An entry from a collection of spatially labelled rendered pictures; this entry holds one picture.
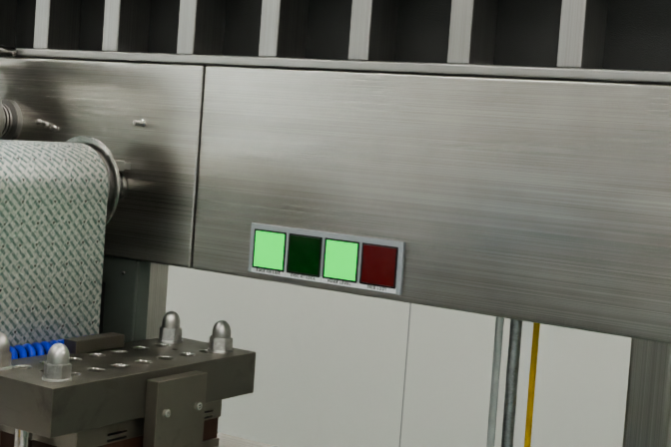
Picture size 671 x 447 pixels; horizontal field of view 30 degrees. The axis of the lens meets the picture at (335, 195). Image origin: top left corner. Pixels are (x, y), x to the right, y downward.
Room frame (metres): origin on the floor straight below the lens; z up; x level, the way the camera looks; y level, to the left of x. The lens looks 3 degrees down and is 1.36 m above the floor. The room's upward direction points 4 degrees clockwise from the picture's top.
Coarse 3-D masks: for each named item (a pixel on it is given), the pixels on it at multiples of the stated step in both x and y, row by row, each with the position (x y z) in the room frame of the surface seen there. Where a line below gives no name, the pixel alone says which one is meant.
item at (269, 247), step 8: (256, 232) 1.76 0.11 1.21; (264, 232) 1.75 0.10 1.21; (272, 232) 1.74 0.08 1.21; (256, 240) 1.76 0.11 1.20; (264, 240) 1.75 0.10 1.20; (272, 240) 1.74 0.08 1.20; (280, 240) 1.73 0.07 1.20; (256, 248) 1.76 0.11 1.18; (264, 248) 1.75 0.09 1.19; (272, 248) 1.74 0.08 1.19; (280, 248) 1.73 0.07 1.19; (256, 256) 1.76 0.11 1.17; (264, 256) 1.75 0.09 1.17; (272, 256) 1.74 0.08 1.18; (280, 256) 1.73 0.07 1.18; (256, 264) 1.76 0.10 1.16; (264, 264) 1.75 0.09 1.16; (272, 264) 1.74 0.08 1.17; (280, 264) 1.73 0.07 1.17
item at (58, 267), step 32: (32, 224) 1.69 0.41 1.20; (64, 224) 1.74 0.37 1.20; (96, 224) 1.79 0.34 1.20; (0, 256) 1.65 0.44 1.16; (32, 256) 1.69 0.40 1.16; (64, 256) 1.74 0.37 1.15; (96, 256) 1.80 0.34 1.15; (0, 288) 1.65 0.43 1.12; (32, 288) 1.70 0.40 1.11; (64, 288) 1.75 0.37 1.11; (96, 288) 1.80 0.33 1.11; (0, 320) 1.65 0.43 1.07; (32, 320) 1.70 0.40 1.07; (64, 320) 1.75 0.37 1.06; (96, 320) 1.80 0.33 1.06
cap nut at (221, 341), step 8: (224, 320) 1.79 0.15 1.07; (216, 328) 1.78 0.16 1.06; (224, 328) 1.78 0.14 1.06; (216, 336) 1.78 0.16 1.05; (224, 336) 1.77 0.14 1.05; (216, 344) 1.77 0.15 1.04; (224, 344) 1.77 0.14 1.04; (232, 344) 1.79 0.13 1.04; (216, 352) 1.77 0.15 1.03; (224, 352) 1.77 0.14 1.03
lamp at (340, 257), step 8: (328, 240) 1.69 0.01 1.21; (328, 248) 1.69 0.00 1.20; (336, 248) 1.68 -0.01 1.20; (344, 248) 1.68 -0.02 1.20; (352, 248) 1.67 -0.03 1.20; (328, 256) 1.69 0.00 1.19; (336, 256) 1.68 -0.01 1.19; (344, 256) 1.68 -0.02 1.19; (352, 256) 1.67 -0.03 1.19; (328, 264) 1.69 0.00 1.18; (336, 264) 1.68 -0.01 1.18; (344, 264) 1.67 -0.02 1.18; (352, 264) 1.67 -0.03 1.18; (328, 272) 1.69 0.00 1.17; (336, 272) 1.68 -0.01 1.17; (344, 272) 1.67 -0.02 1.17; (352, 272) 1.67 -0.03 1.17
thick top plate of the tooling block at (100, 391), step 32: (96, 352) 1.71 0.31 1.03; (128, 352) 1.72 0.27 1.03; (160, 352) 1.74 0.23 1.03; (192, 352) 1.76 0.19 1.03; (0, 384) 1.52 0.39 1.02; (32, 384) 1.49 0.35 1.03; (64, 384) 1.49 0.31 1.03; (96, 384) 1.53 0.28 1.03; (128, 384) 1.58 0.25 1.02; (224, 384) 1.74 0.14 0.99; (0, 416) 1.51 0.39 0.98; (32, 416) 1.48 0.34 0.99; (64, 416) 1.48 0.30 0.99; (96, 416) 1.53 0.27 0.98; (128, 416) 1.58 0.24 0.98
